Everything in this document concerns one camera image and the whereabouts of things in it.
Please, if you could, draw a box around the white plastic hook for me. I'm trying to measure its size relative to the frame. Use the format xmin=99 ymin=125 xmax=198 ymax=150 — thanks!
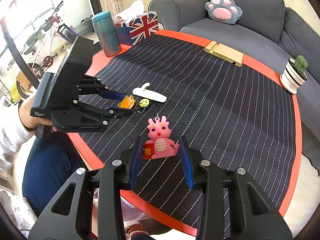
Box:
xmin=132 ymin=82 xmax=167 ymax=103

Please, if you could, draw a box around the person left hand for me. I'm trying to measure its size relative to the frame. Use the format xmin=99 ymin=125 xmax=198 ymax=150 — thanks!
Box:
xmin=18 ymin=97 xmax=56 ymax=132

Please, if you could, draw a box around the blue trouser leg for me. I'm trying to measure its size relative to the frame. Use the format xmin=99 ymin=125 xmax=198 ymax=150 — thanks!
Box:
xmin=22 ymin=133 xmax=86 ymax=216

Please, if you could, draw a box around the potted cactus striped pot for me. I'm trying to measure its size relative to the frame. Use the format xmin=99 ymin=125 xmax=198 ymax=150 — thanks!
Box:
xmin=280 ymin=57 xmax=308 ymax=94

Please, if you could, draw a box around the grey fabric sofa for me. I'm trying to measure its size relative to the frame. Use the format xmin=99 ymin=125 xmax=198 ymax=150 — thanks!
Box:
xmin=149 ymin=0 xmax=319 ymax=168

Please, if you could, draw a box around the white slipper foot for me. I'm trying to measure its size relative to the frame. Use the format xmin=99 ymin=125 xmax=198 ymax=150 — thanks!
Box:
xmin=124 ymin=220 xmax=154 ymax=240

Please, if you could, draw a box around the orange toy charm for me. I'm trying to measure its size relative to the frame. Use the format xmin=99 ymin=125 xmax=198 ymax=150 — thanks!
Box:
xmin=118 ymin=95 xmax=136 ymax=109

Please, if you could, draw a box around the black striped table mat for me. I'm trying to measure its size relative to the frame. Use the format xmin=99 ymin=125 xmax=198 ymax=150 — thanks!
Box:
xmin=78 ymin=33 xmax=298 ymax=238

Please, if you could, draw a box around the paw shaped cushion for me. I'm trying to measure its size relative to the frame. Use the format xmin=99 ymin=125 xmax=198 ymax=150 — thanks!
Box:
xmin=204 ymin=0 xmax=243 ymax=25

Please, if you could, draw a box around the red table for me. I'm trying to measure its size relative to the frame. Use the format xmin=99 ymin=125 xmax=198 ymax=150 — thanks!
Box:
xmin=66 ymin=29 xmax=303 ymax=238

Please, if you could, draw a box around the yellow smiley keychain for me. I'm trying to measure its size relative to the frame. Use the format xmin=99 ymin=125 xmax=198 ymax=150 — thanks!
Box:
xmin=136 ymin=98 xmax=152 ymax=113

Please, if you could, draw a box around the teal thermos bottle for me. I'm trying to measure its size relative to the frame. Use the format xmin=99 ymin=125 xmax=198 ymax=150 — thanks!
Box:
xmin=92 ymin=11 xmax=121 ymax=57

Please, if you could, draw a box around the bicycle outside window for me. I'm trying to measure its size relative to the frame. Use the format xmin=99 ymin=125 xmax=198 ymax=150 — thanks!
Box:
xmin=21 ymin=1 xmax=78 ymax=80

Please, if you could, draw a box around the union jack tissue box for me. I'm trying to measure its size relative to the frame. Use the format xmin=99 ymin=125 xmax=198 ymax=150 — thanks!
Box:
xmin=114 ymin=0 xmax=159 ymax=46

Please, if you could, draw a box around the pink dragon keychain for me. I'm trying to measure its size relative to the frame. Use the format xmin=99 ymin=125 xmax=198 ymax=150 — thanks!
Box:
xmin=142 ymin=116 xmax=180 ymax=160

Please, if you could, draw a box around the wooden phone stand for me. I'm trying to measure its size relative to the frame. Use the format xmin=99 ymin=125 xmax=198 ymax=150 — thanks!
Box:
xmin=204 ymin=41 xmax=244 ymax=67

